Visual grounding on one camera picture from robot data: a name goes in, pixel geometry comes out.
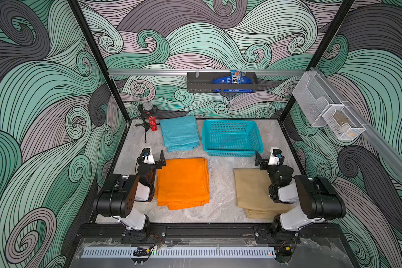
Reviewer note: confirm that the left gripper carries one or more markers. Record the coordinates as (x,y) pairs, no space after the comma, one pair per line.
(159,161)

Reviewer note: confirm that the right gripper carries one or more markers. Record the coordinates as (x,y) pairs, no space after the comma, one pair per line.
(261,161)

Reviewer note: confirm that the beige pants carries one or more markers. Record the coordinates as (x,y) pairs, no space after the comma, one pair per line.
(252,192)

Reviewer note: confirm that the orange pants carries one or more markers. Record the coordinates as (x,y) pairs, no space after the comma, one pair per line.
(183,183)

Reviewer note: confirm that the teal pants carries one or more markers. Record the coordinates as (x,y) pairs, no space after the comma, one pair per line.
(180,134)

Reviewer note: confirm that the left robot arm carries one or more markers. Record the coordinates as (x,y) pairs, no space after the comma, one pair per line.
(119,193)

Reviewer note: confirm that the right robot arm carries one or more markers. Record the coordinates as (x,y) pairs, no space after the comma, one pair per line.
(313,200)

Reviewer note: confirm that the teal plastic basket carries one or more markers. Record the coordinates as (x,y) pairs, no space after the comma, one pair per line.
(231,138)

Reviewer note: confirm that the red perforated cylinder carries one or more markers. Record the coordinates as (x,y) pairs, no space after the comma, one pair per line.
(152,123)

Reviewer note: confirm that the black mini tripod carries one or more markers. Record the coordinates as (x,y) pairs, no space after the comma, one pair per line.
(146,109)

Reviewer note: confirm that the blue snack package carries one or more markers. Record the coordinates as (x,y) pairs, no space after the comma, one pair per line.
(234,78)

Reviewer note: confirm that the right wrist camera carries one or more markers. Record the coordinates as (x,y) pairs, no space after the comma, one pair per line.
(276,157)

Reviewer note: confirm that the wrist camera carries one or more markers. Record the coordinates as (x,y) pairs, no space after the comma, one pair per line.
(146,157)
(276,157)

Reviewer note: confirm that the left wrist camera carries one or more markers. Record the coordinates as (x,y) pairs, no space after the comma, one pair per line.
(146,157)

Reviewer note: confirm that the black wall shelf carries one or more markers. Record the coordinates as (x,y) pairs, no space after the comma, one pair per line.
(202,83)

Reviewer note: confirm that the small clear wall bin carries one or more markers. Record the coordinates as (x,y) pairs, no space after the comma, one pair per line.
(343,123)

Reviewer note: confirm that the aluminium wall rail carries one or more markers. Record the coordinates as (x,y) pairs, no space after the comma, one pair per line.
(183,72)

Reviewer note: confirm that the white slotted cable duct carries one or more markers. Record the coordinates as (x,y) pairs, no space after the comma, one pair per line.
(183,252)

